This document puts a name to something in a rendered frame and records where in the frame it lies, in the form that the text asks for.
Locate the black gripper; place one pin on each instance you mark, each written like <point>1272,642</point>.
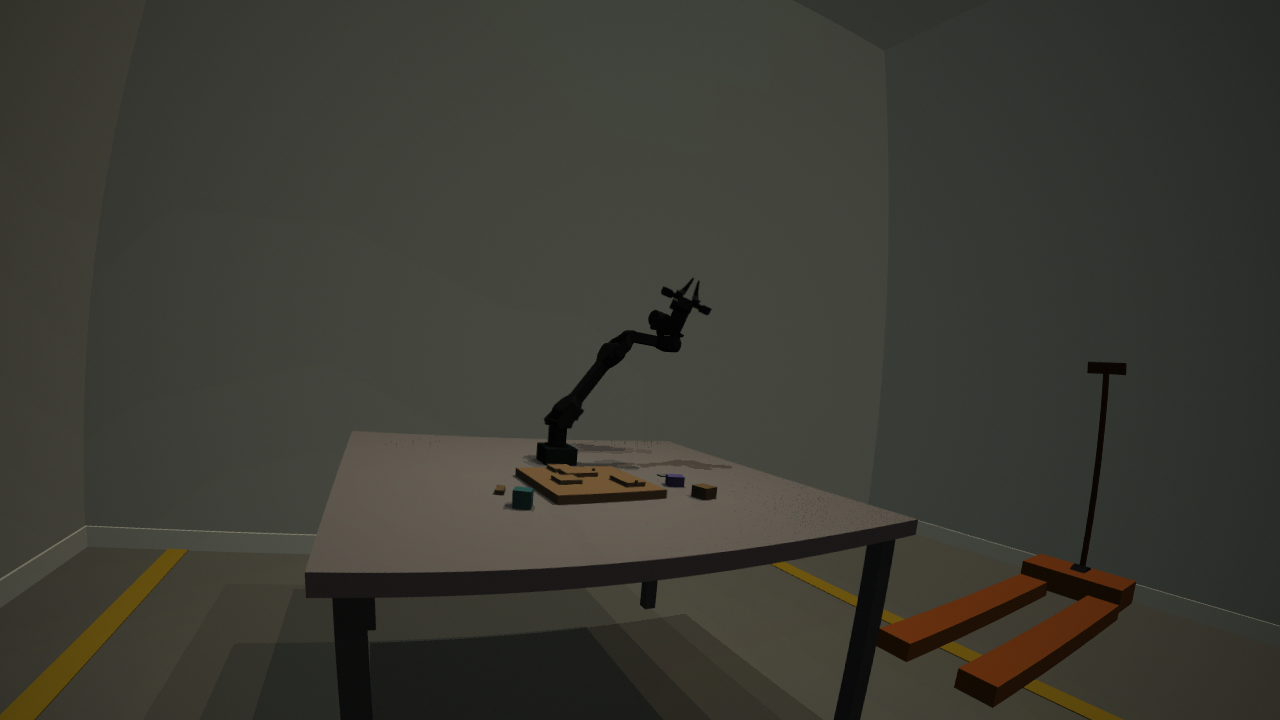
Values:
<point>679,294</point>

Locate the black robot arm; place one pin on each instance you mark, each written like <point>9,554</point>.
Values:
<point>568,409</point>

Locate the teal cube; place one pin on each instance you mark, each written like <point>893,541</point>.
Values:
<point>522,498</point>

